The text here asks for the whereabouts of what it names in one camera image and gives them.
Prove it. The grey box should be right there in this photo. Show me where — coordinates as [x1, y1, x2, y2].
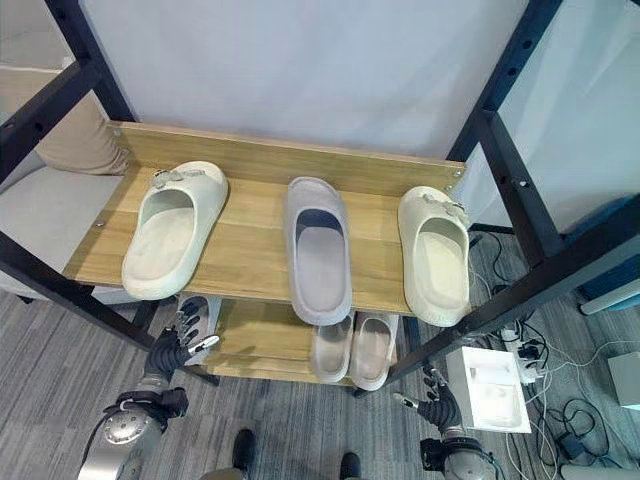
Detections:
[606, 351, 640, 409]

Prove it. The black power adapter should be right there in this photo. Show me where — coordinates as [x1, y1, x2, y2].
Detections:
[560, 432, 584, 459]

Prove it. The wooden shoe rack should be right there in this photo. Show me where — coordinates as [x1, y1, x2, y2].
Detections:
[61, 120, 467, 399]

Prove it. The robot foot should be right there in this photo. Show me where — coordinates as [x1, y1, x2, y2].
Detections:
[339, 452, 362, 480]
[232, 428, 257, 474]

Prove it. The black metal frame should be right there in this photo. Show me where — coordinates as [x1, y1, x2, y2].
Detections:
[0, 0, 640, 399]

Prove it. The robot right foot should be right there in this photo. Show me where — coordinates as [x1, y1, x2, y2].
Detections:
[339, 452, 362, 480]

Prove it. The beige sofa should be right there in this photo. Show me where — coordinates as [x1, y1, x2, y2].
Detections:
[0, 63, 136, 306]

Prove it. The beige slide slipper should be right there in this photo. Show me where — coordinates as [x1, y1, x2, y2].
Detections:
[348, 310, 399, 391]
[310, 314, 356, 384]

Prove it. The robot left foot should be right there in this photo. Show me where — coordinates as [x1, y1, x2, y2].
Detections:
[232, 428, 257, 474]

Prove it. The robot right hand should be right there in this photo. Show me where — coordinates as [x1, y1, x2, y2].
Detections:
[393, 365, 467, 438]

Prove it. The tan cushion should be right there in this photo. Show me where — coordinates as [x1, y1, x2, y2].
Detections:
[37, 88, 132, 177]

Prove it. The cream slide slipper with charms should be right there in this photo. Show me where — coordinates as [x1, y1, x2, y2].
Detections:
[121, 160, 230, 301]
[397, 186, 473, 328]

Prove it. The white cable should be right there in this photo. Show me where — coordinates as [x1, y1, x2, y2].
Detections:
[504, 341, 612, 480]

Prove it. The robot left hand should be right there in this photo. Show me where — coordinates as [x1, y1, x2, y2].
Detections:
[144, 308, 221, 383]

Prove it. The white open box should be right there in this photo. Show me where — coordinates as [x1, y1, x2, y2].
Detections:
[446, 346, 532, 434]

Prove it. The black cable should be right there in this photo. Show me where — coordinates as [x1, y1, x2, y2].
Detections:
[539, 397, 640, 469]

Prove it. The white power strip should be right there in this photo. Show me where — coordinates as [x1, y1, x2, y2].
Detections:
[500, 337, 544, 385]

